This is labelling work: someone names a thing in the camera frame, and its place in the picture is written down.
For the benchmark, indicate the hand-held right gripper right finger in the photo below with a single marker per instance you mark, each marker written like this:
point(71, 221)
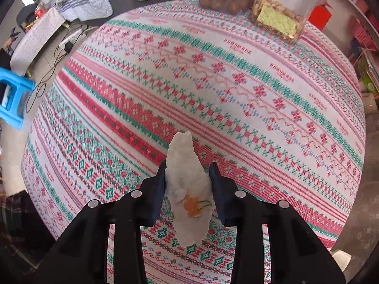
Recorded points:
point(216, 190)

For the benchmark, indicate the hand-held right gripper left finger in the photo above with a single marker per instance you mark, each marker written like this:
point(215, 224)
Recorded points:
point(159, 190)

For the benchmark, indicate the white plush with orange embroidery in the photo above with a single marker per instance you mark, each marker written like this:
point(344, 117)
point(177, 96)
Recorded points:
point(186, 177)

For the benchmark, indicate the small white object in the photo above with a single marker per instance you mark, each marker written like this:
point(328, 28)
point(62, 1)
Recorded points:
point(342, 259)

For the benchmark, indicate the person's plaid clothing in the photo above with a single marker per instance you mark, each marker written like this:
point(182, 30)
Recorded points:
point(20, 236)

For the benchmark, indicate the black power adapter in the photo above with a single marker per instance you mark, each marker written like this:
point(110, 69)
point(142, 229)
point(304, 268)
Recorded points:
point(68, 48)

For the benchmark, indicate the blue plastic stool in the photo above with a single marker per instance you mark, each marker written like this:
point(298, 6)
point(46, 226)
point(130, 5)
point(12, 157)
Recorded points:
point(16, 97)

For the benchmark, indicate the white power strip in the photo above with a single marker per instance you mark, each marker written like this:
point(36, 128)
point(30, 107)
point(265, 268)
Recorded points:
point(69, 39)

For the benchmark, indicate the clear jar with green label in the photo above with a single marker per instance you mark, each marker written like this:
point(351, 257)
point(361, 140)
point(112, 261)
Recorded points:
point(281, 17)

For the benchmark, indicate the bench with white cloth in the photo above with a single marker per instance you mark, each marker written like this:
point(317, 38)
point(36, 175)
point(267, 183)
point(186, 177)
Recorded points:
point(35, 41)

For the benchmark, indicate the pink plastic basket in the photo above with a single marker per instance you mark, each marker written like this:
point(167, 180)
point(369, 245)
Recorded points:
point(362, 32)

